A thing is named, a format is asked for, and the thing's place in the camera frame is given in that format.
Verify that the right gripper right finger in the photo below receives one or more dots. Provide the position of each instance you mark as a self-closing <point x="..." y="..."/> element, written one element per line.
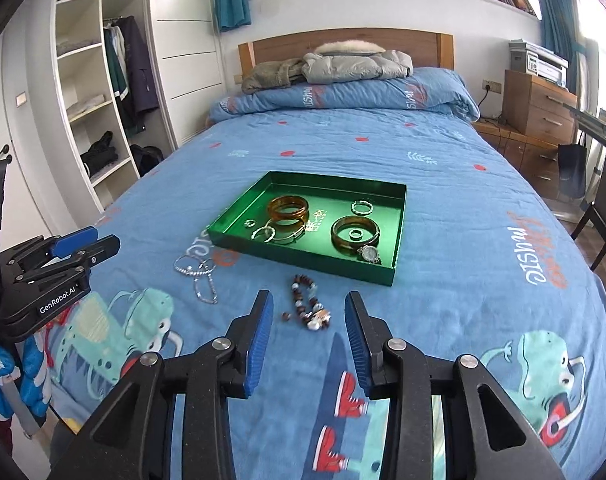
<point x="485" y="434"/>

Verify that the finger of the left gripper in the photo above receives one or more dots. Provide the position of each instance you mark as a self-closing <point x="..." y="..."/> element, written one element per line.
<point x="64" y="246"/>

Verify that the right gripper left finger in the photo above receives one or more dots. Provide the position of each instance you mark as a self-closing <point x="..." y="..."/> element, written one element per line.
<point x="129" y="436"/>

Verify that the twisted silver hoop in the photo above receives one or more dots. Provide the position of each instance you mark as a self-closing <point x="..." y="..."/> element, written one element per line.
<point x="362" y="208"/>
<point x="264" y="234"/>

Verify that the silver wristwatch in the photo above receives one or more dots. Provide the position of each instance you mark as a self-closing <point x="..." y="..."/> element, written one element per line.
<point x="369" y="253"/>

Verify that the amber resin bangle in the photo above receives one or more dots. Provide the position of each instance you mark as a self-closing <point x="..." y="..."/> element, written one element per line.
<point x="287" y="211"/>

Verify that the thin silver bangle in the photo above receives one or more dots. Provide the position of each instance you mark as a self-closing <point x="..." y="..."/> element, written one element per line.
<point x="284" y="234"/>

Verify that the dark brown jade bangle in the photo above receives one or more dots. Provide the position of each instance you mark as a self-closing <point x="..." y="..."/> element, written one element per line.
<point x="351" y="232"/>

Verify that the left blue gloved hand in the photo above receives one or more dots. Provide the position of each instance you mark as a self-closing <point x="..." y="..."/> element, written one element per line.
<point x="25" y="380"/>

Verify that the black clothes on shelf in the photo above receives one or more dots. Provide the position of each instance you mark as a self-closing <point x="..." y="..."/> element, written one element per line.
<point x="100" y="155"/>

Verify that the dark hanging coat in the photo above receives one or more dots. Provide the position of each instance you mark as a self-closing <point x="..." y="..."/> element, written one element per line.
<point x="130" y="73"/>

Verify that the white wardrobe shelving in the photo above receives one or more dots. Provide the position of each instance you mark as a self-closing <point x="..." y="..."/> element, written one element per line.
<point x="187" y="72"/>

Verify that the blue dinosaur bedspread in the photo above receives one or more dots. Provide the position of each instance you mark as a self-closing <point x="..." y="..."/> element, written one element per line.
<point x="484" y="268"/>

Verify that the green metal tray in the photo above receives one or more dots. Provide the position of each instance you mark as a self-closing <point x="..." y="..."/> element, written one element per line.
<point x="329" y="198"/>

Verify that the olive green jacket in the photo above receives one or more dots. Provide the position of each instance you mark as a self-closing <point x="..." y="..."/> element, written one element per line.
<point x="273" y="75"/>

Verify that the grey puffer jacket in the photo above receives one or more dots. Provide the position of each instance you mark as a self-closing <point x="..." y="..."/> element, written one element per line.
<point x="353" y="60"/>

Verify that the wooden drawer cabinet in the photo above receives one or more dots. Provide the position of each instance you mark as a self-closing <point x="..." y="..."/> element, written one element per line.
<point x="536" y="107"/>

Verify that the blue folded duvet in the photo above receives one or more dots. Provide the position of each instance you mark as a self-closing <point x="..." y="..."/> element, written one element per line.
<point x="433" y="89"/>

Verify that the white printer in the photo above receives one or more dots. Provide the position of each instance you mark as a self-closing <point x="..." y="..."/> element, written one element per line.
<point x="532" y="59"/>

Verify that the wooden headboard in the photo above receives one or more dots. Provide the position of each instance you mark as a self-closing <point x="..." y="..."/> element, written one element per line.
<point x="426" y="48"/>

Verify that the right teal curtain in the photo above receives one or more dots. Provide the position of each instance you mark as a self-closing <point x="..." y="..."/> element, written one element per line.
<point x="561" y="34"/>

